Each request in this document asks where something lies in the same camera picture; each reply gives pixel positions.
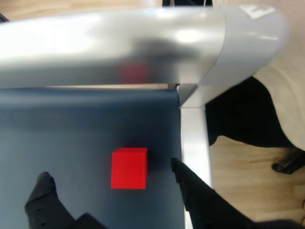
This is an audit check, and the black office chair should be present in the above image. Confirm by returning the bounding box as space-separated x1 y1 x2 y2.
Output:
204 76 305 175

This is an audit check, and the dark grey mat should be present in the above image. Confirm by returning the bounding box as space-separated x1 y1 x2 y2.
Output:
0 87 186 229

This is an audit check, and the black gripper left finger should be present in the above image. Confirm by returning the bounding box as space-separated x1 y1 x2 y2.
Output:
25 171 79 229

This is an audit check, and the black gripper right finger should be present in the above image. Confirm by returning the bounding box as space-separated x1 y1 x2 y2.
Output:
171 157 305 229

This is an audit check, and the red cube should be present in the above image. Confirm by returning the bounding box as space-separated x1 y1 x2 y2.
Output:
111 147 148 190

